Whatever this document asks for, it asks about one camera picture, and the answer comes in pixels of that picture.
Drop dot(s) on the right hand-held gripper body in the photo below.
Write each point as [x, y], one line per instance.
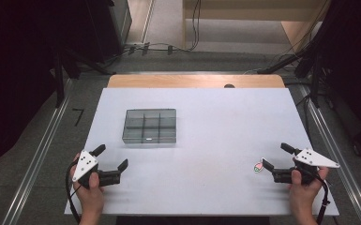
[312, 158]

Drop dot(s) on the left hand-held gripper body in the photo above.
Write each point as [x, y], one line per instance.
[84, 164]

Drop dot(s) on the small pink green sticker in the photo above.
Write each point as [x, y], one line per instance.
[258, 167]

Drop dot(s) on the clear plastic compartment box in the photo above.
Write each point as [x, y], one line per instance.
[150, 125]

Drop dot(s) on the person's left hand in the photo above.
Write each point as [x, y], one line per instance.
[90, 200]

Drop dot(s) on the person's right hand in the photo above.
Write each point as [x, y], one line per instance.
[304, 197]

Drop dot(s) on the black metal stand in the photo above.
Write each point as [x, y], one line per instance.
[316, 81]
[58, 81]

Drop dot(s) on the black round table grommet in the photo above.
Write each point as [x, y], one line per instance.
[229, 86]

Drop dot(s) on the white board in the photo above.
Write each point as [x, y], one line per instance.
[200, 100]

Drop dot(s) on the wooden table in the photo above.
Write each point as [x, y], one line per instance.
[168, 81]

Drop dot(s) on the dark cabinet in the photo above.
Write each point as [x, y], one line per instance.
[109, 28]

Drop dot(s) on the light wooden shelf unit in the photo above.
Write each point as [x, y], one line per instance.
[250, 14]

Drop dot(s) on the metal floor rail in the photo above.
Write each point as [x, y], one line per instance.
[334, 153]
[37, 162]

